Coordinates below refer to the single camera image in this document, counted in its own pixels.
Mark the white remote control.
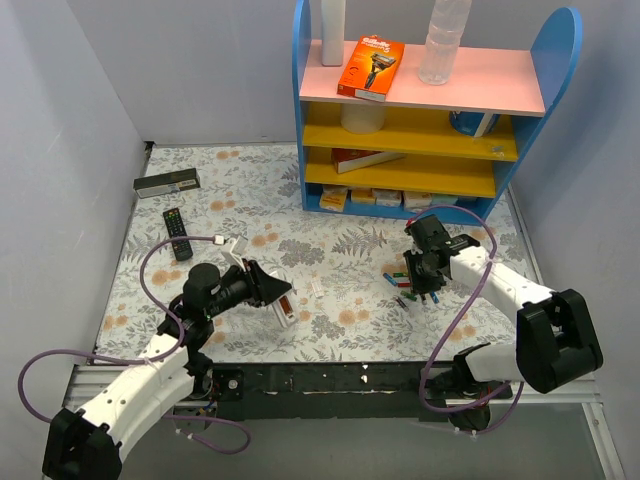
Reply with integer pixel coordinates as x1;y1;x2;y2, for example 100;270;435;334
269;270;297;329

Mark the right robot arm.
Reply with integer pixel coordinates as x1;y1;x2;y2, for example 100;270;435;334
404;215;604;398

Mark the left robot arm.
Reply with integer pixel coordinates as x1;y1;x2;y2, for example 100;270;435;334
42;260;292;479

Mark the black remote control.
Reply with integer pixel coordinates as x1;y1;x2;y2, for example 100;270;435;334
163;208;193;262

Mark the green soap pack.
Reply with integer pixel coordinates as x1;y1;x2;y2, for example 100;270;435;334
431;194;459;208

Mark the blue yellow pink shelf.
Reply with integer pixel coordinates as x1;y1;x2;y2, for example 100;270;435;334
292;1;583;225

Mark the red white book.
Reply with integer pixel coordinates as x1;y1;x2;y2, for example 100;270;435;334
331;148;405;174

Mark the black rectangular box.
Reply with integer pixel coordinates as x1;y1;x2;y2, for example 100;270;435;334
133;168;201;199

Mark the blue white cup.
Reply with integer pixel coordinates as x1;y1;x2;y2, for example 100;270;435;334
449;111;500;138

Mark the white cylinder roll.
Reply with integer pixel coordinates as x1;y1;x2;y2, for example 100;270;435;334
340;104;386;135

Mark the orange razor box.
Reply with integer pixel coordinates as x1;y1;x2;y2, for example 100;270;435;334
337;35;405;103

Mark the clear plastic water bottle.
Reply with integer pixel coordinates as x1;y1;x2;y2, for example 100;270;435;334
419;0;472;85

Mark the white tall bottle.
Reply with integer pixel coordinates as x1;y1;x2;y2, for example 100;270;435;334
321;0;346;67

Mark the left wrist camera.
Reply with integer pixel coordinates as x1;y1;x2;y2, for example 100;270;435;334
222;236;248;270

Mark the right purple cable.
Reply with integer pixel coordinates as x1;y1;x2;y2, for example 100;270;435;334
407;203;525;435

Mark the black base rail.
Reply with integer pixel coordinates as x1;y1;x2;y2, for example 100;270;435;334
187;362;449;423

